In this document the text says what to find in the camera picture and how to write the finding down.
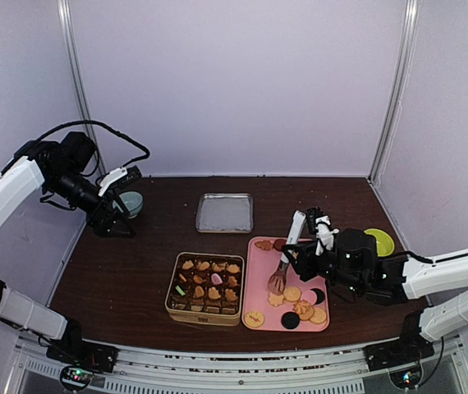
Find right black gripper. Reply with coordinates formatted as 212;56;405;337
282;241;364;296

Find metal tongs white handle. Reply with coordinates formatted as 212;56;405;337
268;210;306;296

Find pink round cookie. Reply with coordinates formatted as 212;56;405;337
210;273;223;286
301;290;318;305

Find green round cookie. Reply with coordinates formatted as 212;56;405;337
175;286;186;296

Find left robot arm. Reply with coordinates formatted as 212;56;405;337
0;131;140;364

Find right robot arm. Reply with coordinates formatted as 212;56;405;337
277;228;468;363

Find brown chocolate round cookie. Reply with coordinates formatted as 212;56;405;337
273;238;287;251

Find light blue ceramic bowl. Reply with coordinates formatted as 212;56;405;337
119;191;144;218

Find black sandwich cookie right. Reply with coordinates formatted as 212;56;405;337
311;288;326;305

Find black sandwich cookie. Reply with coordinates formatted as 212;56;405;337
281;311;301;330
311;288;326;305

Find pink plastic tray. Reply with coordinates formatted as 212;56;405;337
242;236;330;332

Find swirl butter cookie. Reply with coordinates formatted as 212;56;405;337
293;300;314;321

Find black sandwich cookie bottom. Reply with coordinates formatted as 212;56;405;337
281;311;301;330

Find clock face round cookie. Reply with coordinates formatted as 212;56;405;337
243;311;265;329

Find green plastic bowl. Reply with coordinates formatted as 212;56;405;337
364;228;395;257

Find silver tin lid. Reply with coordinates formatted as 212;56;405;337
195;193;254;234

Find gold cookie tin box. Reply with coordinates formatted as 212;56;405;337
165;252;245;327

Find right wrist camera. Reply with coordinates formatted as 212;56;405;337
306;207;339;256

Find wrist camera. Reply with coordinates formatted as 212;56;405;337
98;166;142;197
306;207;339;256

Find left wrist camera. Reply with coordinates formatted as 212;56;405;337
98;166;142;197

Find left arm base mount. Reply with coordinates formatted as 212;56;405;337
46;341;118;373

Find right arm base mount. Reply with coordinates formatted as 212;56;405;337
364;340;434;372

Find right aluminium frame post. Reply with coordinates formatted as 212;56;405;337
369;0;420;187

